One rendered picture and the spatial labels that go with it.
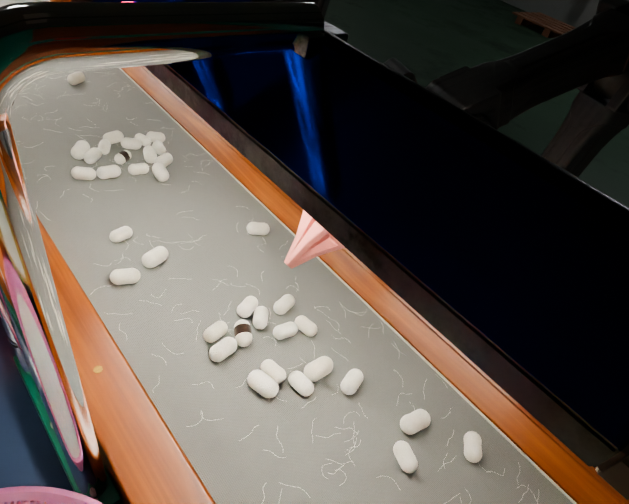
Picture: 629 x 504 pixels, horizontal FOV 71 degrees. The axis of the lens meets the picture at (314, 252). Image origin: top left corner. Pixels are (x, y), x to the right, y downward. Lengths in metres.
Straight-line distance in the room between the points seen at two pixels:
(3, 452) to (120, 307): 0.18
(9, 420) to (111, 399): 0.15
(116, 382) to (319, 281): 0.29
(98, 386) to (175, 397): 0.07
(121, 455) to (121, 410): 0.04
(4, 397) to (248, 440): 0.28
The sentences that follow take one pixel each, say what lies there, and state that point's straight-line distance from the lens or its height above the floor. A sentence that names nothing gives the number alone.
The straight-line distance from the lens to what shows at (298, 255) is 0.50.
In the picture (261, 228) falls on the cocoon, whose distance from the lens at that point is 0.66.
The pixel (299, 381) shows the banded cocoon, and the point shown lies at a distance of 0.50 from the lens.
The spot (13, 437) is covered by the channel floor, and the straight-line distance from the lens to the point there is 0.59.
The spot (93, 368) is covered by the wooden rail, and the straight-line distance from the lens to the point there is 0.50.
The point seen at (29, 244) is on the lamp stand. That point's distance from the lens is 0.24.
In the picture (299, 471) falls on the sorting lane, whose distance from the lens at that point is 0.48.
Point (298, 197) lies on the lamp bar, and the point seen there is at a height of 1.05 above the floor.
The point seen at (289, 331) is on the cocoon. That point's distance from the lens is 0.54.
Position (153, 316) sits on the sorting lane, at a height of 0.74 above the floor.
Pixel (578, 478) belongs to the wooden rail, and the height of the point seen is 0.75.
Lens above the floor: 1.18
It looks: 42 degrees down
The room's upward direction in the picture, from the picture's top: 16 degrees clockwise
